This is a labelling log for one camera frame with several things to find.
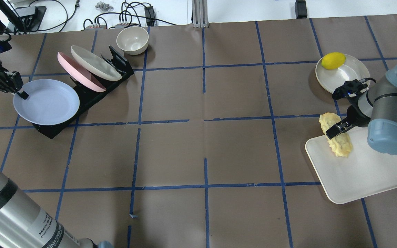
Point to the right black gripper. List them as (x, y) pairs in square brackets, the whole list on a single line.
[(356, 115)]

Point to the light blue plate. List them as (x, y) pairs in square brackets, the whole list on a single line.
[(50, 102)]

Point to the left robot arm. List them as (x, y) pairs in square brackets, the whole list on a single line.
[(24, 224)]

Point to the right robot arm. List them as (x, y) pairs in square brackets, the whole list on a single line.
[(374, 107)]

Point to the cream round plate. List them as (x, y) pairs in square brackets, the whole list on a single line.
[(352, 69)]

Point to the pink plate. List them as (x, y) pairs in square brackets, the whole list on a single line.
[(79, 73)]

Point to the cream plate in rack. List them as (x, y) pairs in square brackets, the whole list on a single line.
[(94, 64)]

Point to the cream rectangular tray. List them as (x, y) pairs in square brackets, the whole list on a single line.
[(363, 173)]

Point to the black dish rack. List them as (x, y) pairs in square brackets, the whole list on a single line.
[(89, 98)]

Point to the yellow lemon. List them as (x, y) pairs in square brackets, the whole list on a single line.
[(333, 60)]

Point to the black monitor stand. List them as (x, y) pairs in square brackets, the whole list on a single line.
[(24, 19)]

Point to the cream bowl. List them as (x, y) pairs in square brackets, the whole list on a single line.
[(133, 40)]

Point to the black power adapter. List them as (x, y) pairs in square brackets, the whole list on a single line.
[(301, 9)]

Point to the aluminium frame post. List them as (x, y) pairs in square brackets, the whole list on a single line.
[(200, 13)]

